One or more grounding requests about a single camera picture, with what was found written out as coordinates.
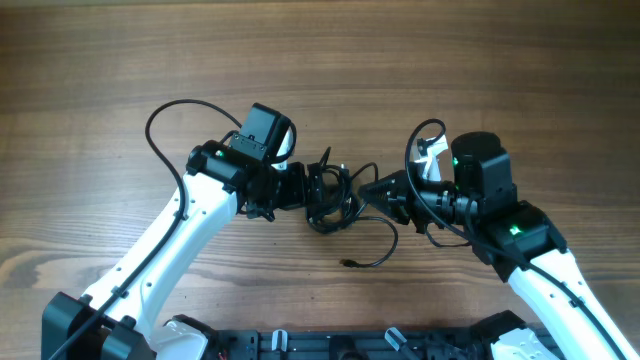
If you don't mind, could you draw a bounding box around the thick black USB cable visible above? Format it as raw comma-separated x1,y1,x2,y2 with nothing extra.
304,146,381,236

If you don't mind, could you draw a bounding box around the thin black USB cable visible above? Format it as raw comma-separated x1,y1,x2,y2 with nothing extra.
339,214,400,270

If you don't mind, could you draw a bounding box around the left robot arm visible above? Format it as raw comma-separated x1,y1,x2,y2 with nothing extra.
41,103,309,359

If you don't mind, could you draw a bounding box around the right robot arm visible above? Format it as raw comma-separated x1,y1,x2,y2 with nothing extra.
359,132,638,359

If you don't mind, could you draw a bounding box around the right camera black cable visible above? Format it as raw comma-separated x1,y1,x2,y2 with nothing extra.
403,117,629,360

